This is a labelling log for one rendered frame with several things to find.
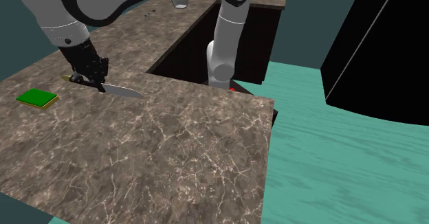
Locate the green and yellow sponge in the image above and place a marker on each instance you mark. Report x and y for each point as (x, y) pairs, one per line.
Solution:
(37, 98)

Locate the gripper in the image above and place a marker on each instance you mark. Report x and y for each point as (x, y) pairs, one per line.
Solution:
(82, 59)

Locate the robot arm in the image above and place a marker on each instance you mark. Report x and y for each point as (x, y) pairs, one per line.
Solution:
(221, 32)

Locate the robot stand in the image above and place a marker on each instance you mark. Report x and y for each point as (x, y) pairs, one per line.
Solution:
(246, 94)

